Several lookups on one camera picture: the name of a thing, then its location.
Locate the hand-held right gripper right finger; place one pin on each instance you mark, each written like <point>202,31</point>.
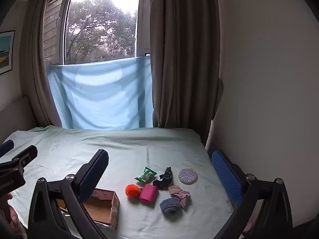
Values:
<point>228,179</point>

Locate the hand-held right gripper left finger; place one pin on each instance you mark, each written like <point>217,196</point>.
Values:
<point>96,171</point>

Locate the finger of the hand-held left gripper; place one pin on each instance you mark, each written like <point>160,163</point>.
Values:
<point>25,154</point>
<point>6,147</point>

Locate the cardboard box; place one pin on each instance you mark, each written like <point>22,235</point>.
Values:
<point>99,209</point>

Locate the orange fluffy pom-pom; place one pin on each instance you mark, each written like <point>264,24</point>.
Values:
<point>132,190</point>

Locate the pale pink sock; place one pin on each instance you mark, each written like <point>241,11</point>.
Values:
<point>183,195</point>

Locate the green wipes packet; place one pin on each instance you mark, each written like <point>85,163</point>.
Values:
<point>145,175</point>

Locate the pink soft pouch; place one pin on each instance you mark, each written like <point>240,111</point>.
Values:
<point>148,194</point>

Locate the black white patterned scrunchie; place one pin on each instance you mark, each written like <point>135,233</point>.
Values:
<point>167,173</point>

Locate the grey sock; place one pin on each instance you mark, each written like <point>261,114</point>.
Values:
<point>169,205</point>

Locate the person's left hand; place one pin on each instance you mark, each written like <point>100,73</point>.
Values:
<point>11,216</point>

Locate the beige bed headboard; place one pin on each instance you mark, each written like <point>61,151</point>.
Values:
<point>17,114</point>

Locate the round glittery pad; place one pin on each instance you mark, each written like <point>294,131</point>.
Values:
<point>188,176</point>

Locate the pink cloth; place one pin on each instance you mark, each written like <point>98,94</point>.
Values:
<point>249,226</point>

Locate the beige curtain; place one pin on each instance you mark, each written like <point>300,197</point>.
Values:
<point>184,67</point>
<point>37,79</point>

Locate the light blue hanging cloth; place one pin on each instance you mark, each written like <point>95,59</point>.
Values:
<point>99,97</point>

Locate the window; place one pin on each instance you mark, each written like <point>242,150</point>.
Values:
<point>99,29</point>

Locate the framed wall picture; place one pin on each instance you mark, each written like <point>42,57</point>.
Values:
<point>6,52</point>

